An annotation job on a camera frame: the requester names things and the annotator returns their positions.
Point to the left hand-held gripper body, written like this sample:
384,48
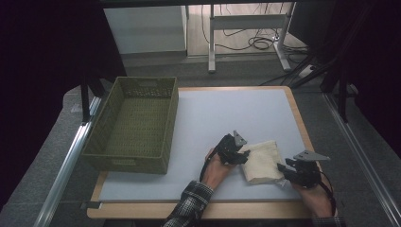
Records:
228,148

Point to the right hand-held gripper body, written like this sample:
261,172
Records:
308,173

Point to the cream patterned cloth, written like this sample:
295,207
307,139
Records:
263,162

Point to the green woven plastic basket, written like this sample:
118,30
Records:
138,126

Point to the person's left hand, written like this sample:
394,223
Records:
214,171

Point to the person's right hand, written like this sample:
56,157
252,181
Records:
318,200

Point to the black tripod stand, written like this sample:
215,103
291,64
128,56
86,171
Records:
342,94

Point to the white power strip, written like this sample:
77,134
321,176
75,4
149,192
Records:
306,71

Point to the dark curtain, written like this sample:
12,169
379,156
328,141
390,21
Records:
378,63
41,63

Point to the white cabinet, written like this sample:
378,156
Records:
145,30

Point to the aluminium rail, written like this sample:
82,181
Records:
362,157
67,167

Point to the white desk frame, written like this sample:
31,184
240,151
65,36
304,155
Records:
249,21

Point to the grey table bracket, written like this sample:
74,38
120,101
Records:
91,205

